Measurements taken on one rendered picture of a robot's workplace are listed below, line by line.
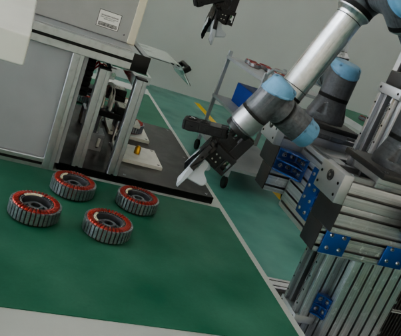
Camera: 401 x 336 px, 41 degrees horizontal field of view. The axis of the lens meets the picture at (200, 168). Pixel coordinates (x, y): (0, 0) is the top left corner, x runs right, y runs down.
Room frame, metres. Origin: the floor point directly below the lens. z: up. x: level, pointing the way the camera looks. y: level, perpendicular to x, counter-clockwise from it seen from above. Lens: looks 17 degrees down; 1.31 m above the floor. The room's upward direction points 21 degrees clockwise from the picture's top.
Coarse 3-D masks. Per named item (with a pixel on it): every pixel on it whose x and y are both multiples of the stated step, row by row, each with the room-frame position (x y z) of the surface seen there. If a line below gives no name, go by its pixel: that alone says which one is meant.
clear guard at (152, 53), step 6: (144, 48) 1.93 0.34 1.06; (150, 48) 1.99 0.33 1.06; (150, 54) 1.83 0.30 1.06; (156, 54) 1.89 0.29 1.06; (162, 54) 1.95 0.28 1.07; (168, 54) 2.01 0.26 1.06; (162, 60) 1.81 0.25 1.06; (168, 60) 1.85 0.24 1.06; (174, 60) 1.91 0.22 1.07; (174, 66) 2.02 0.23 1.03; (180, 66) 1.84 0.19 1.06; (180, 72) 1.92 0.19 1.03; (186, 78) 1.85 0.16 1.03
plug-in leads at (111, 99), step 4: (108, 84) 1.56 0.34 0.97; (112, 84) 1.57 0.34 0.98; (112, 88) 1.59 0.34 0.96; (112, 92) 1.59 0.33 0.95; (104, 96) 1.55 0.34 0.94; (112, 96) 1.59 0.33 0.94; (104, 100) 1.55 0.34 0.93; (112, 100) 1.55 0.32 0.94; (108, 104) 1.59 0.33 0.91; (112, 104) 1.55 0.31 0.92; (100, 108) 1.55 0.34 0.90; (108, 108) 1.55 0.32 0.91
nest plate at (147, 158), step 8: (112, 144) 1.64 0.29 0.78; (128, 144) 1.69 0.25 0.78; (128, 152) 1.61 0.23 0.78; (144, 152) 1.67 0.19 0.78; (152, 152) 1.70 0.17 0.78; (128, 160) 1.54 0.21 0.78; (136, 160) 1.56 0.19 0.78; (144, 160) 1.59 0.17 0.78; (152, 160) 1.62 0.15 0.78; (152, 168) 1.57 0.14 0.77; (160, 168) 1.58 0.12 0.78
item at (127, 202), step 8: (120, 192) 1.27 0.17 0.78; (128, 192) 1.30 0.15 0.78; (136, 192) 1.33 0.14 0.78; (144, 192) 1.33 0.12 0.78; (120, 200) 1.25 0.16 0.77; (128, 200) 1.24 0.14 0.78; (136, 200) 1.25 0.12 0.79; (144, 200) 1.32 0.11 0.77; (152, 200) 1.30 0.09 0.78; (128, 208) 1.24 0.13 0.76; (136, 208) 1.25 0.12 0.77; (144, 208) 1.25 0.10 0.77; (152, 208) 1.26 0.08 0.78
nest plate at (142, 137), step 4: (108, 120) 1.87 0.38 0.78; (112, 120) 1.89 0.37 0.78; (108, 124) 1.82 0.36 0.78; (112, 124) 1.84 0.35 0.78; (108, 128) 1.78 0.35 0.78; (112, 128) 1.79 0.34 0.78; (108, 132) 1.75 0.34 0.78; (112, 132) 1.76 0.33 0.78; (116, 132) 1.77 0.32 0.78; (144, 132) 1.89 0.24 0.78; (132, 136) 1.79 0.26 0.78; (136, 136) 1.81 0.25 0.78; (140, 136) 1.83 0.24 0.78; (144, 136) 1.84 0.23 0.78; (136, 140) 1.79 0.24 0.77; (140, 140) 1.80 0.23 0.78; (144, 140) 1.80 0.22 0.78; (148, 140) 1.81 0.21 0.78
